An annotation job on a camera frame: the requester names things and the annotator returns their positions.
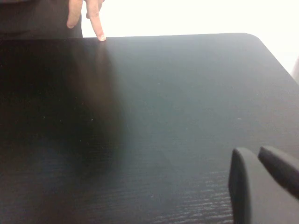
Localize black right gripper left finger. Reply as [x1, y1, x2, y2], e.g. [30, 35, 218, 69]
[228, 147, 299, 224]

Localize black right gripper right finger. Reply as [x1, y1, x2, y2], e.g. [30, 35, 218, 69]
[257, 146, 299, 201]

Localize person's left hand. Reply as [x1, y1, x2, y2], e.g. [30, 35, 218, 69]
[66, 0, 107, 42]

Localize black trousers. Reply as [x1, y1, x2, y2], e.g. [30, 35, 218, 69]
[0, 0, 84, 41]

